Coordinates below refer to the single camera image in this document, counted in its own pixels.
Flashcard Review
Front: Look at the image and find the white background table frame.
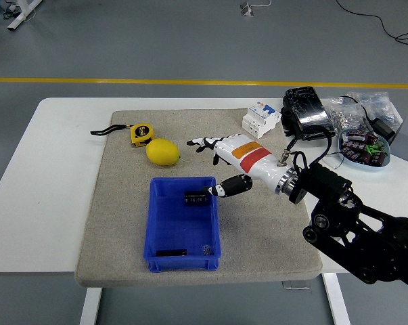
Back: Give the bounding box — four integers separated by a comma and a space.
7, 0, 44, 32

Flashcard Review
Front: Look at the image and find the yellow tape measure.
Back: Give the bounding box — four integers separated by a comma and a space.
90, 123, 155, 148

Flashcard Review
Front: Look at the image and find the yellow lemon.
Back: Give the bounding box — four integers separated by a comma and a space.
145, 137, 181, 167

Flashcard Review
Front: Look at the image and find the white circuit breaker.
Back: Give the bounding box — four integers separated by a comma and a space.
241, 102, 282, 139

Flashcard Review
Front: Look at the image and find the light blue parts bowl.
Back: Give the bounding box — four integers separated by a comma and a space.
338, 128, 392, 173

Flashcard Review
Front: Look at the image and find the clear bag of nuts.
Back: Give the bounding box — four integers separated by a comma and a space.
325, 95, 372, 132

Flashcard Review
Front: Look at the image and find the clear bracket under table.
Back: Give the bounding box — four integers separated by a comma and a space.
281, 280, 311, 290

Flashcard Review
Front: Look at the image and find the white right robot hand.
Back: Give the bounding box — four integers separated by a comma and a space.
186, 134, 289, 198

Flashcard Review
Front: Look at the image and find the white table leg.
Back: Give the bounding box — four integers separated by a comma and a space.
78, 287, 103, 325
321, 272, 352, 325

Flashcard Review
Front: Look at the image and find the clear bag of screws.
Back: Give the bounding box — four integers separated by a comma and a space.
346, 90, 405, 125

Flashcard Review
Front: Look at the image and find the black floor cable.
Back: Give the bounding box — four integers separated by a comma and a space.
335, 0, 408, 51

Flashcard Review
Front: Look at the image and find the black power adapter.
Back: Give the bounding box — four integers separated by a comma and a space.
371, 116, 399, 143

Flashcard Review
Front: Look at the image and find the blue plastic box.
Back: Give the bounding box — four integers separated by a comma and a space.
142, 175, 222, 273

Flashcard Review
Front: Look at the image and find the glossy black device case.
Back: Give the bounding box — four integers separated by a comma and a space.
281, 86, 336, 142

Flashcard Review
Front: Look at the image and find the grey-brown mat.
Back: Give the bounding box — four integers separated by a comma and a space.
74, 108, 323, 288

